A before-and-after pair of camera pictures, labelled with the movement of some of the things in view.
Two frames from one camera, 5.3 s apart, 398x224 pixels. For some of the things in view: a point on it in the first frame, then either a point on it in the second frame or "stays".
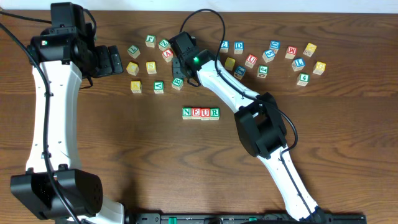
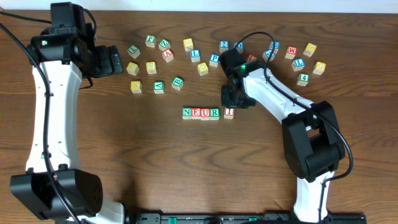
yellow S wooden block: [151, 67] stays
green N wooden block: [186, 112] stays
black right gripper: [178, 66] → [230, 98]
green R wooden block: [214, 114] stays
